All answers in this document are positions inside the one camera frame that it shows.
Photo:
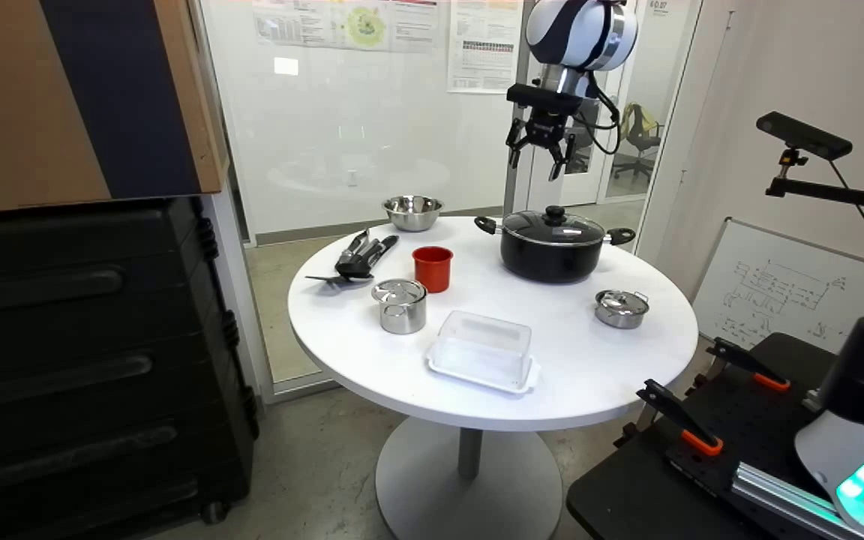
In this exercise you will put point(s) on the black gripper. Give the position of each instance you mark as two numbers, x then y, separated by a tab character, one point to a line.
551	120

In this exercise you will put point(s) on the clear glass lid black knob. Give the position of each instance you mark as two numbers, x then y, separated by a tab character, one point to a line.
552	230

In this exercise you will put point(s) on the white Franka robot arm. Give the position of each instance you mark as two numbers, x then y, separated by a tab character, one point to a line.
584	30

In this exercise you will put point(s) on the black cooking pot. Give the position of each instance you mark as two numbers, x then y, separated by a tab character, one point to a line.
552	264

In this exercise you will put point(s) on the small lidded steel pot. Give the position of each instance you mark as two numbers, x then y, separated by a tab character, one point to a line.
620	308

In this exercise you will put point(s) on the office chair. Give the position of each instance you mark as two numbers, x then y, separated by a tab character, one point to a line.
638	139

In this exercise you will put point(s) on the steel bowl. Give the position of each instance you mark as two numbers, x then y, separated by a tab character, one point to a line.
413	212

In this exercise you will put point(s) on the red cup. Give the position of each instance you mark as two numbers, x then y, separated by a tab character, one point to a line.
434	272

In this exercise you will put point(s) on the clear plastic container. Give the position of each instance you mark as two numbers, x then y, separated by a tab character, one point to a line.
482	349

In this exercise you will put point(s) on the steel cup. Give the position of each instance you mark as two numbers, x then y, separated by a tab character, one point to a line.
399	309

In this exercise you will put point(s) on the black kitchen utensils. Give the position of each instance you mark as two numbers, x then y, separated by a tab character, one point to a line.
357	259

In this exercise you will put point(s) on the whiteboard with drawing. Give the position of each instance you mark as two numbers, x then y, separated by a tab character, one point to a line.
781	289

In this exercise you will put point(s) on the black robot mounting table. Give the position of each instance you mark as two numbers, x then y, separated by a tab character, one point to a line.
653	498

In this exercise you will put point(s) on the black equipment case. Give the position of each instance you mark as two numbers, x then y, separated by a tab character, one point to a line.
72	380

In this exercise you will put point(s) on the cardboard box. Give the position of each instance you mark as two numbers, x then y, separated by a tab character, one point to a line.
12	100

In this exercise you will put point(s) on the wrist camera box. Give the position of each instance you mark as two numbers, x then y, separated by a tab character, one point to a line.
544	93

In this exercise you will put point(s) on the tall wall poster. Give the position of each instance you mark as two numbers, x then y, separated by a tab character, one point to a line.
483	45

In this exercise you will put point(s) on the wide wall poster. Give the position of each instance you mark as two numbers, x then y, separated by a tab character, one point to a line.
353	24

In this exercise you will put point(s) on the black camera on stand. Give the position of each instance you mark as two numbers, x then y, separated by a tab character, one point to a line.
802	134

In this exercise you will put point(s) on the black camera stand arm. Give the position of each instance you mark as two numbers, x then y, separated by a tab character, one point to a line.
831	193

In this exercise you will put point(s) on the white table pedestal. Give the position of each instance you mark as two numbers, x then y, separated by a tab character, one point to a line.
467	490

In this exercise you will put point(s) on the aluminium rail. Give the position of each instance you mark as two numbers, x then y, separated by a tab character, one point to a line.
794	498

